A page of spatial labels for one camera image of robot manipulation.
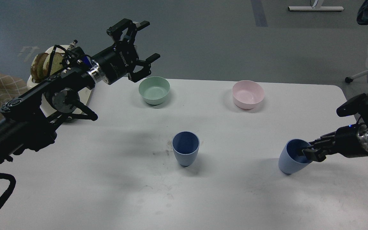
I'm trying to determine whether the cream toaster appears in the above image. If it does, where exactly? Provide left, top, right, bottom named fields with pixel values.
left=27, top=45, right=92, bottom=123

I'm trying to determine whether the toast slice front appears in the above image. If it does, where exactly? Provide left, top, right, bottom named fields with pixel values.
left=42, top=52, right=64, bottom=78

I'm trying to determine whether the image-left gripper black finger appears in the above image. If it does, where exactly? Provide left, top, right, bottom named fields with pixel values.
left=128, top=53, right=161, bottom=83
left=107, top=19, right=150, bottom=48

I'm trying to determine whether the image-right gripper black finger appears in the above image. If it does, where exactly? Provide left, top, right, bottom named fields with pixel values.
left=301, top=133, right=337, bottom=163

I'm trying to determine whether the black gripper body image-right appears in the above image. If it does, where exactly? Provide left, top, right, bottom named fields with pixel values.
left=332, top=124, right=368, bottom=158

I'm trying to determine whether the pink bowl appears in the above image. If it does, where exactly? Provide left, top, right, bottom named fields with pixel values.
left=231, top=80, right=265, bottom=110

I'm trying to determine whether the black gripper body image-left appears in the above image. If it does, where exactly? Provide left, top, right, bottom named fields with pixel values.
left=91, top=45, right=139, bottom=85

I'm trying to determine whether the green bowl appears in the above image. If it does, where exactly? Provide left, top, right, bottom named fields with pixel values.
left=138, top=76, right=170, bottom=106

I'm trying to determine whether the toast slice back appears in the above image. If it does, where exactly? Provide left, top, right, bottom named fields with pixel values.
left=30, top=52, right=48, bottom=83

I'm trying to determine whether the blue cup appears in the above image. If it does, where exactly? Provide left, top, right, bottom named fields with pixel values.
left=172, top=131, right=201, bottom=166
left=278, top=139, right=312, bottom=175

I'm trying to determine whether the white table leg base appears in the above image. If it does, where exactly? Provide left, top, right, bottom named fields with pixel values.
left=288, top=0, right=344, bottom=12

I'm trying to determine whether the toast slice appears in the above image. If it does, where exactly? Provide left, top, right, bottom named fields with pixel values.
left=42, top=52, right=64, bottom=78
left=30, top=52, right=48, bottom=83

